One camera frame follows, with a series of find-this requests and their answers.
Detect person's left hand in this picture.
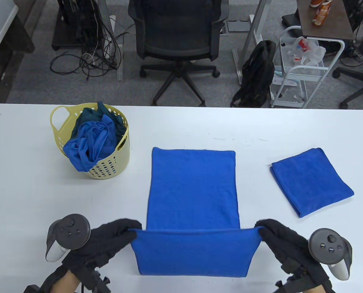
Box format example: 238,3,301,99
61,218,142,274

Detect person's right hand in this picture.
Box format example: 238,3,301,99
255,219,332,286

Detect grey handheld controller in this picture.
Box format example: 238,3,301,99
309,228,352,281
46,214,91,263

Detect blue towel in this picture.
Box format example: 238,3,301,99
270,148,354,218
130,147,263,277

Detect yellow plastic laundry basket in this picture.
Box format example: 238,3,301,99
50,104,130,179

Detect blue shirt clothes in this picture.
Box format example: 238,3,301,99
63,121,118,173

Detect dark teal clothes garment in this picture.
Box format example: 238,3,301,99
71,101,127,144

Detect person's left forearm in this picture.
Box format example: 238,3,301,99
52,270,81,293

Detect white rolling cart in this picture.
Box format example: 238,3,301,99
270,26,345,109

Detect grey metal desk leg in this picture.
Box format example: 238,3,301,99
104,0,124,81

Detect black backpack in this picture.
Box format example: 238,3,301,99
230,40,277,108

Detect black office chair base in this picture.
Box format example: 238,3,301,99
333,31,363,110

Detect white plastic bag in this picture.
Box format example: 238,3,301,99
281,36,326,67

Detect white desk with dark side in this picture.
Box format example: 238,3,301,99
0,0,35,103

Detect white metal desk leg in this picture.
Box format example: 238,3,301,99
232,0,272,85

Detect grey floor plate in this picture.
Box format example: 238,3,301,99
227,20,251,32

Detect black flat stand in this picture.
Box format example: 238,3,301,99
282,14,301,26

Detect black computer tower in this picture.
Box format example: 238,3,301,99
58,0,104,49

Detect black mesh office chair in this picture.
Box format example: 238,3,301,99
128,0,229,107

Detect brown wooden side table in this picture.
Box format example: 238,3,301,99
296,0,354,41

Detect orange bottle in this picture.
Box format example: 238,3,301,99
312,0,332,26

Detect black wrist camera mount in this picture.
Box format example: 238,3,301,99
79,266,112,293
275,272,322,293

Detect tangle of black cables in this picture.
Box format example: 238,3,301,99
50,0,124,83
342,0,363,58

